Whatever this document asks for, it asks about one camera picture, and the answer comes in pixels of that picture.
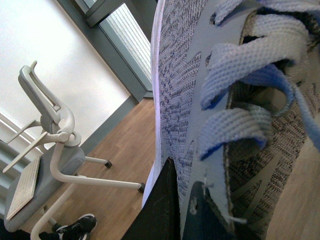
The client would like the black sneaker upper foot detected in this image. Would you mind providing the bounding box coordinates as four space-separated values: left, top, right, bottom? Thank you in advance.
38 213 97 240

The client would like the grey white office chair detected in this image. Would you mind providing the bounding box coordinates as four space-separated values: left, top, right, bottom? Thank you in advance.
4 62 145 240

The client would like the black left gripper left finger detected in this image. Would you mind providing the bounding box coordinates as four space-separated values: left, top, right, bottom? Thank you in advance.
122 158 181 240

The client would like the grey knit sneaker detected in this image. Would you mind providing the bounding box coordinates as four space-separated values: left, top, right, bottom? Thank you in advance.
143 0 320 240

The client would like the white keyboard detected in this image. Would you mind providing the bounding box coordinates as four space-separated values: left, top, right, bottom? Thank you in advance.
6 156 41 220

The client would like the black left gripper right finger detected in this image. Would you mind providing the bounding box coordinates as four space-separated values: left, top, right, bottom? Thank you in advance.
230 224 261 240

